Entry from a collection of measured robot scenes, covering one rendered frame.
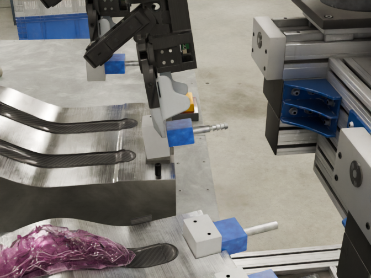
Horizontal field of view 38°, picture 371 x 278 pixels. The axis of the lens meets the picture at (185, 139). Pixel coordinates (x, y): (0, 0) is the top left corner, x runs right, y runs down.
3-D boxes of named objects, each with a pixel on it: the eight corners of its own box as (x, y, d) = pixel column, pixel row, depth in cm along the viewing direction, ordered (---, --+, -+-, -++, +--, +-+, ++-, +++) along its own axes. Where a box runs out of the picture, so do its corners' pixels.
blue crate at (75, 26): (101, 24, 424) (99, -4, 413) (104, 42, 389) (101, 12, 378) (22, 28, 415) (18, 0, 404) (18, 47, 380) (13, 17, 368)
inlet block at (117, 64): (152, 70, 111) (152, 46, 109) (153, 80, 107) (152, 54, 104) (89, 71, 111) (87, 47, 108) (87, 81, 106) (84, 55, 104)
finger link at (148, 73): (159, 108, 75) (149, 45, 73) (148, 110, 75) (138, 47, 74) (160, 105, 79) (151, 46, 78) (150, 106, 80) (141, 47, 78)
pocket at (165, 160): (174, 165, 89) (173, 145, 87) (175, 183, 84) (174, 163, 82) (146, 165, 89) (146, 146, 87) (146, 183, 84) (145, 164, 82)
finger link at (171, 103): (195, 135, 77) (185, 71, 75) (154, 142, 77) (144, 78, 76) (195, 132, 80) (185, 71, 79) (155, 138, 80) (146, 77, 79)
